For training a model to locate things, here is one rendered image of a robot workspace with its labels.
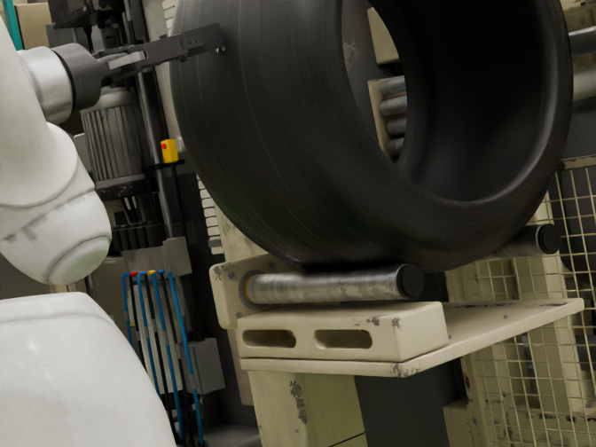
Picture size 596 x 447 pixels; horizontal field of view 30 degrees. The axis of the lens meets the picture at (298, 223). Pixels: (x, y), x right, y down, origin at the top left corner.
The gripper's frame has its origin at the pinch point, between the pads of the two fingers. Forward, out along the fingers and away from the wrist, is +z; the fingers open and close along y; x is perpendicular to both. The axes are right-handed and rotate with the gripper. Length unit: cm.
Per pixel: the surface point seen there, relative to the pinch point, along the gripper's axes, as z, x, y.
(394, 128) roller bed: 61, 24, 35
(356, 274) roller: 11.1, 34.9, -2.1
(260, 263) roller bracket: 14.9, 33.5, 23.5
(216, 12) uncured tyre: 5.2, -2.8, 1.4
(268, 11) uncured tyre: 5.3, -0.8, -8.3
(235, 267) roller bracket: 10.4, 32.4, 23.6
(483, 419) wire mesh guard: 53, 78, 27
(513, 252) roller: 38, 42, -5
